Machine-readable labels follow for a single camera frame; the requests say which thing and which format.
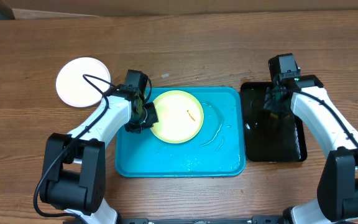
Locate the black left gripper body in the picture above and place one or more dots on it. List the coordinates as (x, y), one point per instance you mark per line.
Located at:
(149, 117)

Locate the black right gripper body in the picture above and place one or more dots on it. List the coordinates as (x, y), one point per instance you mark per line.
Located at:
(272, 101)

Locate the yellow plate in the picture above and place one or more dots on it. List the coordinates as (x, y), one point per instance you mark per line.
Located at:
(180, 116)

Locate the cream white plate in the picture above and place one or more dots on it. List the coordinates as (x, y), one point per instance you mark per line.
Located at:
(73, 89)

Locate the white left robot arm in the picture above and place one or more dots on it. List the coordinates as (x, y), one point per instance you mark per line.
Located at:
(74, 170)

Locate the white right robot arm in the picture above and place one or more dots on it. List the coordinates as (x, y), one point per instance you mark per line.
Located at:
(337, 192)

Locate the black tray with water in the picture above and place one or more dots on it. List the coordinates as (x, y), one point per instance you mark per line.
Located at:
(270, 136)

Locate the teal plastic tray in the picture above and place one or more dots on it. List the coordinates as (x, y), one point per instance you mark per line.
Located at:
(217, 150)

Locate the cardboard panel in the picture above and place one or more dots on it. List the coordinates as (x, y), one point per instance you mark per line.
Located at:
(176, 7)

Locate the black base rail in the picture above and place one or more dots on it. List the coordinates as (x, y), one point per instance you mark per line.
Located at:
(258, 219)

